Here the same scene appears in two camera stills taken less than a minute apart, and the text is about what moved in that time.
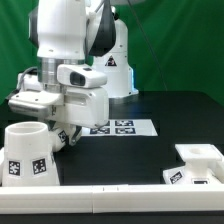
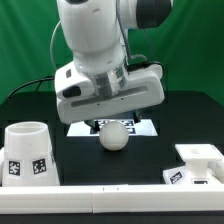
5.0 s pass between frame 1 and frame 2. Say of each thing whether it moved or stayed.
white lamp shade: stayed
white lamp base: stayed
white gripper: moved
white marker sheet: stayed
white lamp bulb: moved
